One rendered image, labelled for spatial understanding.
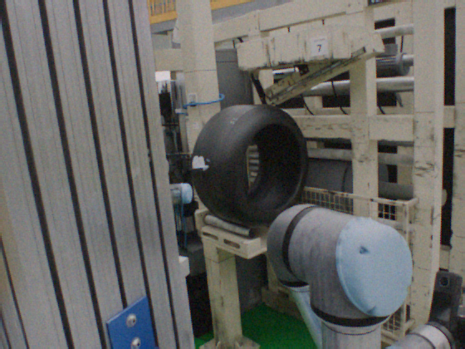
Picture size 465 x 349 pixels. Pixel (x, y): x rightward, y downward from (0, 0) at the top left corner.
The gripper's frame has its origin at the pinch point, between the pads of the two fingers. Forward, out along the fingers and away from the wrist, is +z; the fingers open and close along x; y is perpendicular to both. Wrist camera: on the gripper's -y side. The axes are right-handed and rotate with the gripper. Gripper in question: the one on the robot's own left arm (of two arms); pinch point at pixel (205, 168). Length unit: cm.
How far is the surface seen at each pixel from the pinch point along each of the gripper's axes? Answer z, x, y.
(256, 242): 22.5, -9.1, -35.3
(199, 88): 17.8, 28.0, 36.5
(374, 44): 58, -44, 53
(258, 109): 23.1, -8.8, 25.4
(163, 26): 344, 605, 221
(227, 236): 16.4, 5.1, -34.6
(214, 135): 5.8, 0.8, 14.1
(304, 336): 82, 8, -114
